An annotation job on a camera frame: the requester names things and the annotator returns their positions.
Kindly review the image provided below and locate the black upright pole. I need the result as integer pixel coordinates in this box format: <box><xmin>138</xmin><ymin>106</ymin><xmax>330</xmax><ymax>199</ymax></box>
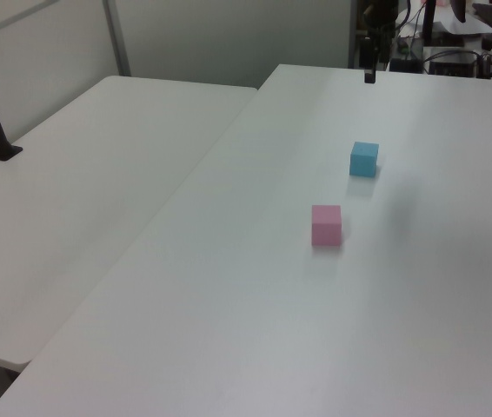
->
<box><xmin>421</xmin><ymin>0</ymin><xmax>437</xmax><ymax>46</ymax></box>

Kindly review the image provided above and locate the pink foam cube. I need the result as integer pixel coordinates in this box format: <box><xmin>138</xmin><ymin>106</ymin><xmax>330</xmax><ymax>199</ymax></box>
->
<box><xmin>310</xmin><ymin>204</ymin><xmax>342</xmax><ymax>248</ymax></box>

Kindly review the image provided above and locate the small black box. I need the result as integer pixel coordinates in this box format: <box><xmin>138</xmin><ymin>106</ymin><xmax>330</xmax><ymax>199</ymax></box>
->
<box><xmin>389</xmin><ymin>56</ymin><xmax>423</xmax><ymax>73</ymax></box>

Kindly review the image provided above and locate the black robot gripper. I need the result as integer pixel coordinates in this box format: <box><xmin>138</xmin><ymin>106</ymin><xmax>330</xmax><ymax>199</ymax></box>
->
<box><xmin>360</xmin><ymin>0</ymin><xmax>398</xmax><ymax>84</ymax></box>

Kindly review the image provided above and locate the blue foam cube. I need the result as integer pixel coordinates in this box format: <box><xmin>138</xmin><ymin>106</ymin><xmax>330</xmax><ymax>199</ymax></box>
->
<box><xmin>349</xmin><ymin>141</ymin><xmax>381</xmax><ymax>178</ymax></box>

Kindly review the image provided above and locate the black electronics box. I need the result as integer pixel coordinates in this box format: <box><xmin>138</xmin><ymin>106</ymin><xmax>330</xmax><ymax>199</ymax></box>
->
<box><xmin>427</xmin><ymin>50</ymin><xmax>478</xmax><ymax>78</ymax></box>

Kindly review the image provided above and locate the white paper sheet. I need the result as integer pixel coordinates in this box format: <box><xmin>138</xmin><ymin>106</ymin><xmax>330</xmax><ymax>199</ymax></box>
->
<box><xmin>395</xmin><ymin>0</ymin><xmax>492</xmax><ymax>41</ymax></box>

